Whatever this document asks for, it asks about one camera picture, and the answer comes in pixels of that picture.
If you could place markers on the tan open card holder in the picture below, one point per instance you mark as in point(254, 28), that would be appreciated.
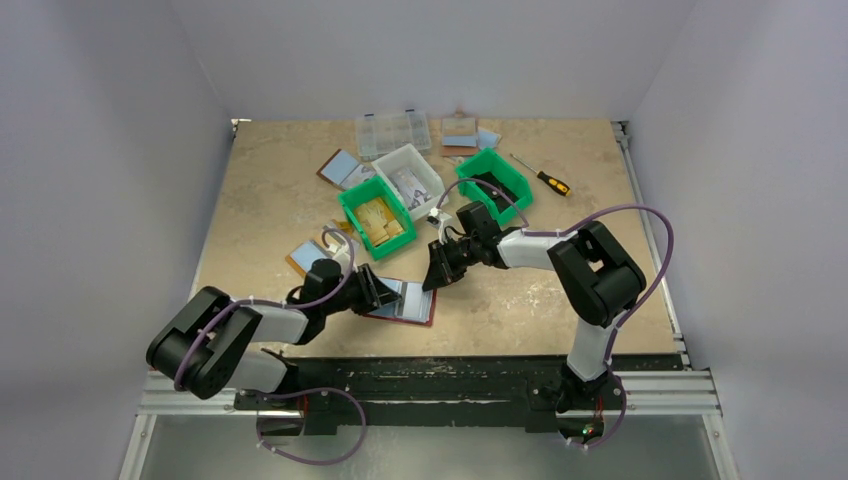
point(304, 255)

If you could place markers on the black VIP card stack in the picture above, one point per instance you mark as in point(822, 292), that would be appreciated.
point(496, 191)

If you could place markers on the aluminium frame rail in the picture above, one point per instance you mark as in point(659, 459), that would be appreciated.
point(672, 393)

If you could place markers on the silver magnetic stripe card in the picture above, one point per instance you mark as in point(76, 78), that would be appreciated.
point(416, 305)

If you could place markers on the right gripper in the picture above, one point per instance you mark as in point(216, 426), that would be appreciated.
point(448, 257)

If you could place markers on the green bin with black cards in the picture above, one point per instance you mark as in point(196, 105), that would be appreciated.
point(488, 160)

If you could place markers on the yellow black screwdriver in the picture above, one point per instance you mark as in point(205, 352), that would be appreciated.
point(555, 184)

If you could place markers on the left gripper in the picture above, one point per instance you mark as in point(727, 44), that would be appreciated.
point(377, 293)

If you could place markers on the silver VIP card stack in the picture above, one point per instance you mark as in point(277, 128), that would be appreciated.
point(412, 191)

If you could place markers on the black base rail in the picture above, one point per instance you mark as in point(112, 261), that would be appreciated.
point(532, 392)

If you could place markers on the clear compartment organizer box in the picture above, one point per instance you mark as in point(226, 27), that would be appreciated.
point(380, 134)

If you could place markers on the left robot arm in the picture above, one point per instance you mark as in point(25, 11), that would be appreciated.
point(204, 348)

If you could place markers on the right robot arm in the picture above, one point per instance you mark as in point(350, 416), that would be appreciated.
point(599, 278)

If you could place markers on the white plastic bin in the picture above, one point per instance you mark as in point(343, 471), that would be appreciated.
point(408, 156)

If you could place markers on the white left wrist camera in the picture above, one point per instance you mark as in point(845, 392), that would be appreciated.
point(342, 253)

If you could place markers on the red card holder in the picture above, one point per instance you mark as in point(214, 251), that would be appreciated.
point(386, 312)

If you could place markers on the green bin with gold cards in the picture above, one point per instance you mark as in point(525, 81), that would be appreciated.
point(373, 188)

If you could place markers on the brown open card holder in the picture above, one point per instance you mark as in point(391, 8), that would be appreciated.
point(344, 171)

